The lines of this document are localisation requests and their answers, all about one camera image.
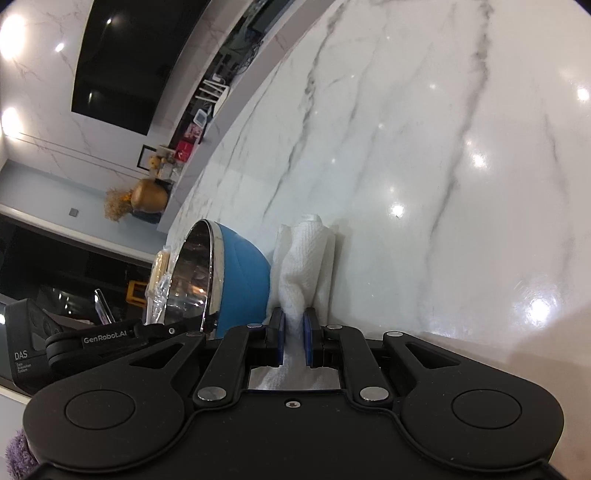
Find white paper towel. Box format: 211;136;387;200
252;212;337;392

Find white wire rack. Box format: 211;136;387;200
198;78;232;106

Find blue steel bowl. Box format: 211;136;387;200
165;219;273;343

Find clear acrylic stand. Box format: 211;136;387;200
93;288;117;325

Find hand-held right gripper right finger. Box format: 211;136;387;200
302;307;459;409

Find dried flower bunch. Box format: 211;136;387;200
103;186;136;225

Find black wall television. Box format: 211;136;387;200
71;0;219;136

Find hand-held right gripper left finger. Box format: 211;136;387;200
128;307;285;409

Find golden vase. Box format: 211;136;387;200
131;178;170;216

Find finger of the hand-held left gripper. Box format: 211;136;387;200
140;322;204;348

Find clear plastic food bag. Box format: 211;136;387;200
144;248;175;325

